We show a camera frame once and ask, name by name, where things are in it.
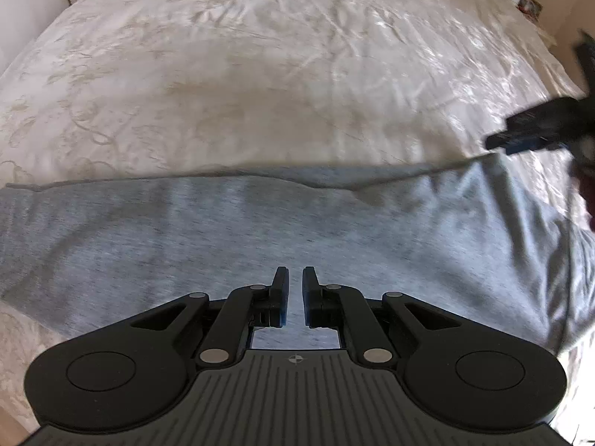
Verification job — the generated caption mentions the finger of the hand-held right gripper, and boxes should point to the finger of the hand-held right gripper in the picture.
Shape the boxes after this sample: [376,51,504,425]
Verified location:
[485,97,576,155]

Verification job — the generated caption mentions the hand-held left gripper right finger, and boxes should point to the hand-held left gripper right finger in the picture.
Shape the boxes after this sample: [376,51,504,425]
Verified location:
[302,266,466,368]

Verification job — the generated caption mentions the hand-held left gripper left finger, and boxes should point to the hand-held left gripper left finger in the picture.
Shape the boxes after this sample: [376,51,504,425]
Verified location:
[130,266,290,368]

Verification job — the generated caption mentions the grey pants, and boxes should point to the grey pants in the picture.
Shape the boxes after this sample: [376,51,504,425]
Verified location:
[0,155,595,358]

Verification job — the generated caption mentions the cream patterned bedspread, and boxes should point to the cream patterned bedspread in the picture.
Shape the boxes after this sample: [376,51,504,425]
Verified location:
[0,0,595,446]

